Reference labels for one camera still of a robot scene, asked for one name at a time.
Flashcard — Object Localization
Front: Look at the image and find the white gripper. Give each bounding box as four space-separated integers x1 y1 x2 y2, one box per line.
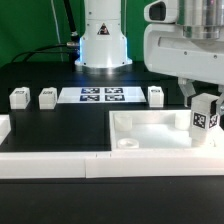
143 0 224 116

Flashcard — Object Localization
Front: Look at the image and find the white square table top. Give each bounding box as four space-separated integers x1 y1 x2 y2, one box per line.
109 110 224 152

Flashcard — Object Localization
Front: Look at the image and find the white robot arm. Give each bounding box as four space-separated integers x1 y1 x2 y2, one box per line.
75 0 224 115

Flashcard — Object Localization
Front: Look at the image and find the white U-shaped obstacle fence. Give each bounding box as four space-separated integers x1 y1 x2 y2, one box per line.
0 112 224 180

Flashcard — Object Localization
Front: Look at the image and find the white marker sheet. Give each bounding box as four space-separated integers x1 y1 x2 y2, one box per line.
58 87 146 104

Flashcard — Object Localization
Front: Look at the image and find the black upright cable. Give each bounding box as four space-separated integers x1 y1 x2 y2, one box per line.
63 0 80 38

